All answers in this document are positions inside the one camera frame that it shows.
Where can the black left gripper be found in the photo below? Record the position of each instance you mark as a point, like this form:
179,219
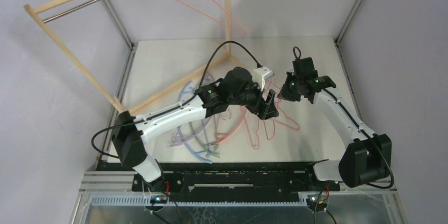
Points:
263,109

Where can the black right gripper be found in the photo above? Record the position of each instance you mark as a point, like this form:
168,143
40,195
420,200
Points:
290,89

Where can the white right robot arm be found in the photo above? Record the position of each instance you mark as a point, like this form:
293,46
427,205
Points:
367,157

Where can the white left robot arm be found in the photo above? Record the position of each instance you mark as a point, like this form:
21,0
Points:
131,133

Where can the pink curved plastic hanger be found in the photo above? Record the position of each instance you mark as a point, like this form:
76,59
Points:
222,137

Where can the pink notched hanger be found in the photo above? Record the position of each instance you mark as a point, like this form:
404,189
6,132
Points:
253,139

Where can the green plastic hanger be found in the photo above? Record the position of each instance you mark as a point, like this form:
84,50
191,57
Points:
205,147

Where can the purple plastic hanger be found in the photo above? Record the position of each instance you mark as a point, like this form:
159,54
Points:
178,138

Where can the blue plastic hanger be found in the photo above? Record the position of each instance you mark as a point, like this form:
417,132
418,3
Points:
190,149

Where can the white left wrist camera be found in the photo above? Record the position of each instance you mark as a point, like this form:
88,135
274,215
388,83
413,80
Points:
261,75

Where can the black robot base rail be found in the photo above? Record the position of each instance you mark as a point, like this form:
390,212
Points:
235,183

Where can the wooden clothes rack frame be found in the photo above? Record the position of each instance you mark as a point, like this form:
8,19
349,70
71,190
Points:
34,14

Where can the left aluminium frame post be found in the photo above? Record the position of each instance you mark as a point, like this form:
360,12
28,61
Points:
117,22

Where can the aluminium frame post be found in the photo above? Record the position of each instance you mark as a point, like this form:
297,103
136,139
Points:
117,22
348,21

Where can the right aluminium frame post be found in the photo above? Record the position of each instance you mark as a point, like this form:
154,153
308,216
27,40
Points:
348,21

